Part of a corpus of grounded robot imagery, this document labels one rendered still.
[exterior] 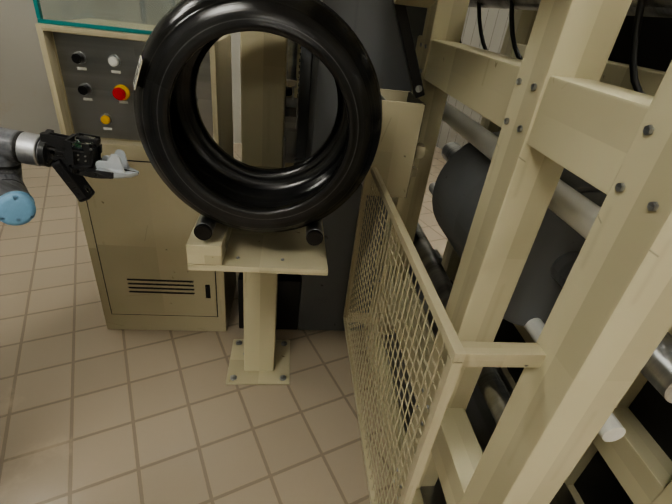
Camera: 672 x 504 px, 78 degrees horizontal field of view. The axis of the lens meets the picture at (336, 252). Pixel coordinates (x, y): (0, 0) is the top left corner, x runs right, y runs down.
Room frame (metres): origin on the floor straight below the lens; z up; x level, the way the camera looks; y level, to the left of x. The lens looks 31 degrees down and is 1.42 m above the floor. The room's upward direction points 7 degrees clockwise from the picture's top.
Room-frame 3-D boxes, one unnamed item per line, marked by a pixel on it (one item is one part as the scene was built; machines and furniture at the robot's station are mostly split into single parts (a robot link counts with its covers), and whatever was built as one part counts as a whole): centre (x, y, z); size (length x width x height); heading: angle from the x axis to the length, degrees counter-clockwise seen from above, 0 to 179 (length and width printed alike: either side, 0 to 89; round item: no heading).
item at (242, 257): (1.09, 0.22, 0.80); 0.37 x 0.36 x 0.02; 98
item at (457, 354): (0.91, -0.14, 0.65); 0.90 x 0.02 x 0.70; 8
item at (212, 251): (1.06, 0.36, 0.83); 0.36 x 0.09 x 0.06; 8
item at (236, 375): (1.33, 0.28, 0.01); 0.27 x 0.27 x 0.02; 8
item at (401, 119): (1.36, -0.12, 1.05); 0.20 x 0.15 x 0.30; 8
